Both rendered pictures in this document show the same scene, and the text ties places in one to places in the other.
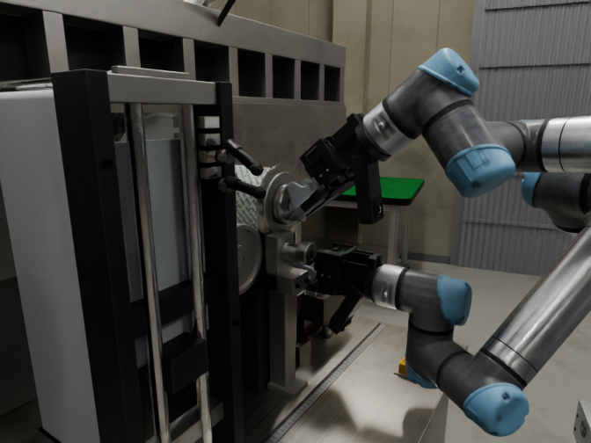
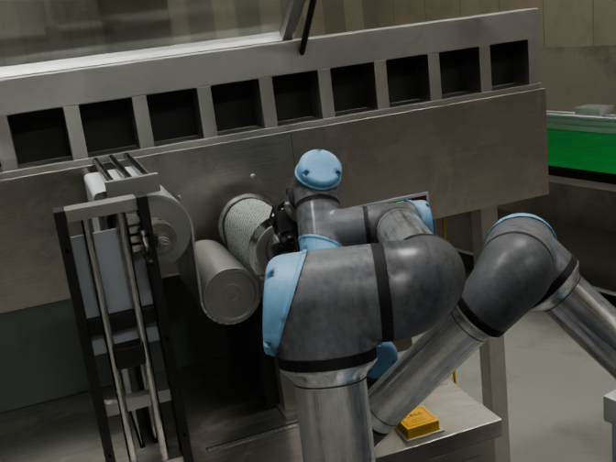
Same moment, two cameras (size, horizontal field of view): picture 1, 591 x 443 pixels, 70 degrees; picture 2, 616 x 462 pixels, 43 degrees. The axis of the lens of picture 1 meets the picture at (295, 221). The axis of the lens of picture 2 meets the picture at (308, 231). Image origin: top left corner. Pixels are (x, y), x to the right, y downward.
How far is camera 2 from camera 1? 112 cm
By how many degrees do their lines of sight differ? 37
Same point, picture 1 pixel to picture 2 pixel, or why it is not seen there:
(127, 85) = (77, 214)
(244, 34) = (339, 51)
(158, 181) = (111, 252)
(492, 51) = not seen: outside the picture
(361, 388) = not seen: hidden behind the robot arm
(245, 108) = (344, 128)
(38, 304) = not seen: hidden behind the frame
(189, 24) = (265, 64)
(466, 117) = (306, 210)
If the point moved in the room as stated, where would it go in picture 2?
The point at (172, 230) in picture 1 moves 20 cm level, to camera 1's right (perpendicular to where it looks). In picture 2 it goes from (124, 279) to (203, 291)
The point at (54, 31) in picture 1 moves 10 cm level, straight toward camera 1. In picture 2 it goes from (140, 109) to (125, 115)
